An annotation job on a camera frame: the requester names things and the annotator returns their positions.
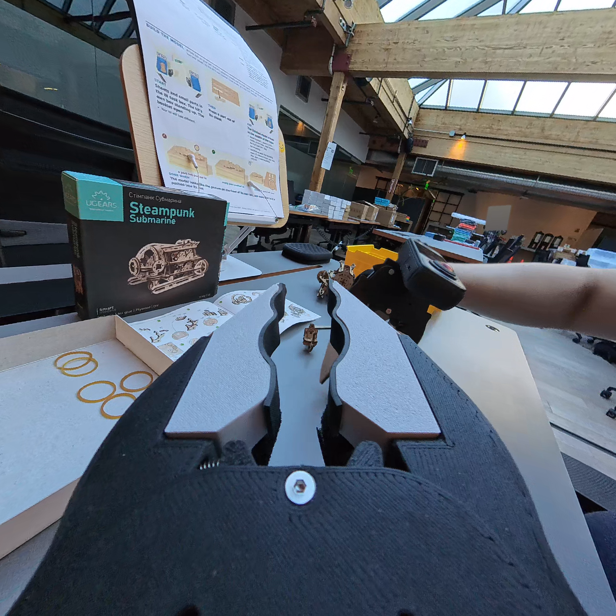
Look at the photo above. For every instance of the black oval mesh pad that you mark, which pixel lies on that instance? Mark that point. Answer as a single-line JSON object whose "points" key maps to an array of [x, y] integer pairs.
{"points": [[305, 253]]}

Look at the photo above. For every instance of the brown cardboard box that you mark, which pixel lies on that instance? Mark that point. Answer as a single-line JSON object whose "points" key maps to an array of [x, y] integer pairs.
{"points": [[361, 210], [386, 216]]}

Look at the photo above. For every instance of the silver ventilation duct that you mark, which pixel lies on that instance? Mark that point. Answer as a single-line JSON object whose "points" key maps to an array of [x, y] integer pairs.
{"points": [[529, 179]]}

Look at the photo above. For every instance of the shallow cardboard tray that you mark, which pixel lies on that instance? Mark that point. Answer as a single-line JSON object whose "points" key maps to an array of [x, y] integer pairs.
{"points": [[38, 433]]}

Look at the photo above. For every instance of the person's right forearm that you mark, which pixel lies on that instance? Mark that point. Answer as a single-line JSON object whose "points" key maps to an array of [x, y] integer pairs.
{"points": [[539, 298]]}

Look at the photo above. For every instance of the white paper notice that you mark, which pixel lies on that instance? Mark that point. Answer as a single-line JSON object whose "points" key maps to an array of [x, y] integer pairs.
{"points": [[329, 155]]}

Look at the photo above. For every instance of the stack of colourful trays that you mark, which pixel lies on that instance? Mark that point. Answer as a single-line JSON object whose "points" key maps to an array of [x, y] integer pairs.
{"points": [[467, 228]]}

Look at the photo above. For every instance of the stack of white boxes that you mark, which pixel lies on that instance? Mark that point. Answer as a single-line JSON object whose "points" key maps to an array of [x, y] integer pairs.
{"points": [[327, 204]]}

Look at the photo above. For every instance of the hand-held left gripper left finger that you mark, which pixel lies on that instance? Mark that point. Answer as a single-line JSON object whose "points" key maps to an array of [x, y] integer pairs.
{"points": [[221, 385]]}

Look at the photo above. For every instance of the open assembly instruction booklet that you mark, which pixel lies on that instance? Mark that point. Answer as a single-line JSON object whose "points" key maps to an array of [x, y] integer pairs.
{"points": [[192, 325]]}

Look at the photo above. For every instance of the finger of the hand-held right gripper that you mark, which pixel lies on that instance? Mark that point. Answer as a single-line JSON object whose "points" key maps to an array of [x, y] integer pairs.
{"points": [[329, 361]]}

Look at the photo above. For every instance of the wall ventilation grille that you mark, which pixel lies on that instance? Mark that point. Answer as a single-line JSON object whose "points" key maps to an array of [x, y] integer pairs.
{"points": [[425, 166]]}

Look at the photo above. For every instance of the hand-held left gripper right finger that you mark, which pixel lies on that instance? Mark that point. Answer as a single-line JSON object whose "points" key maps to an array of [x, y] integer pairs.
{"points": [[380, 385]]}

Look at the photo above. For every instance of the group of yellow rubber bands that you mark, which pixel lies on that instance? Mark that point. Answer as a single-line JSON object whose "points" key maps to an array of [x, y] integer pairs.
{"points": [[79, 392]]}

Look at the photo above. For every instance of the small boxy wooden subassembly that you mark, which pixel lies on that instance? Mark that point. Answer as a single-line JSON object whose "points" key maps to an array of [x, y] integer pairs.
{"points": [[310, 337]]}

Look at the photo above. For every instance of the wooden document stand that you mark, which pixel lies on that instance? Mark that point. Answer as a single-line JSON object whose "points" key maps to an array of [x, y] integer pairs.
{"points": [[139, 125]]}

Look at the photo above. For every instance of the white printed instruction sheet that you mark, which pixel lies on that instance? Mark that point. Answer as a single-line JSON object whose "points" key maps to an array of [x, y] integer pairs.
{"points": [[211, 110]]}

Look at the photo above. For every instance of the black teal model kit box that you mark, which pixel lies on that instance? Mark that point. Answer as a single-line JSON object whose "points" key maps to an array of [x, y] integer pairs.
{"points": [[144, 250]]}

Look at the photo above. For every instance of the long white work table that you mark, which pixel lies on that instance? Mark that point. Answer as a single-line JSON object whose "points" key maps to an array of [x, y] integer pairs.
{"points": [[462, 252]]}

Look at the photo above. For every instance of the yellow plastic bin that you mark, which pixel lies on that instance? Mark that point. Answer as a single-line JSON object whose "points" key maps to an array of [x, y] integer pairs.
{"points": [[365, 257]]}

